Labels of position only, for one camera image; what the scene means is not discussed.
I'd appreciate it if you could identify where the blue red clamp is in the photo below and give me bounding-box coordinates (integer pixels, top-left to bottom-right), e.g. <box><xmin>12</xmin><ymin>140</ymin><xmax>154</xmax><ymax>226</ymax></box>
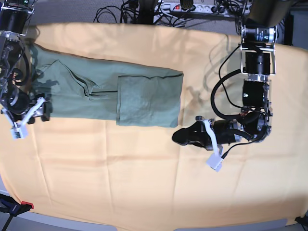
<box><xmin>0</xmin><ymin>194</ymin><xmax>34</xmax><ymax>231</ymax></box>

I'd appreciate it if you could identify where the white power strip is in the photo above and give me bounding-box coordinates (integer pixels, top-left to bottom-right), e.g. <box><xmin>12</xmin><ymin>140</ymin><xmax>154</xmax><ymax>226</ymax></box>
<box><xmin>160</xmin><ymin>1</ymin><xmax>227</xmax><ymax>15</ymax></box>

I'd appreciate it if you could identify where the black box right background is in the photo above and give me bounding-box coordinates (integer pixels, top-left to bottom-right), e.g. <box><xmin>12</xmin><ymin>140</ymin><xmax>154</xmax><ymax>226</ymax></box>
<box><xmin>283</xmin><ymin>13</ymin><xmax>294</xmax><ymax>46</ymax></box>

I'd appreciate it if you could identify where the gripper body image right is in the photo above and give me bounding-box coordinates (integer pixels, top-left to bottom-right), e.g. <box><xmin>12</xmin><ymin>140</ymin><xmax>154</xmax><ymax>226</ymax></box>
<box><xmin>210</xmin><ymin>120</ymin><xmax>242</xmax><ymax>145</ymax></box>

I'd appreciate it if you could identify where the black clamp right corner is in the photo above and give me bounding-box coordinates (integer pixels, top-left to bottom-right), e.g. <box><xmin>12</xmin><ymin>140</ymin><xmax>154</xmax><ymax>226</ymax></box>
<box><xmin>295</xmin><ymin>215</ymin><xmax>308</xmax><ymax>227</ymax></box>

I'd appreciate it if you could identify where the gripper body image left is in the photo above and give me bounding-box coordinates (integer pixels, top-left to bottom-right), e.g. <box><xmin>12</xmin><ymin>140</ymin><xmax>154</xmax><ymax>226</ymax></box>
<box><xmin>8</xmin><ymin>92</ymin><xmax>45</xmax><ymax>120</ymax></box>

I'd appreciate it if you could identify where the yellow table cloth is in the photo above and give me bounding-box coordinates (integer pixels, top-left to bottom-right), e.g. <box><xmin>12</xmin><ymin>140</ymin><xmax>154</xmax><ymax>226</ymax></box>
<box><xmin>0</xmin><ymin>23</ymin><xmax>308</xmax><ymax>231</ymax></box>

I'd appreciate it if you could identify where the green T-shirt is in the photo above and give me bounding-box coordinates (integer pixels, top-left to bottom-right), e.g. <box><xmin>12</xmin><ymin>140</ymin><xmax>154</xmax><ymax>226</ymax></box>
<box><xmin>29</xmin><ymin>45</ymin><xmax>184</xmax><ymax>128</ymax></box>

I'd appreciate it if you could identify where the black table leg post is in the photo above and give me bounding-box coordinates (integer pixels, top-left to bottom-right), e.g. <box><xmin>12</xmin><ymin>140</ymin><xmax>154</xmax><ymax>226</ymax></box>
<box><xmin>137</xmin><ymin>0</ymin><xmax>156</xmax><ymax>25</ymax></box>

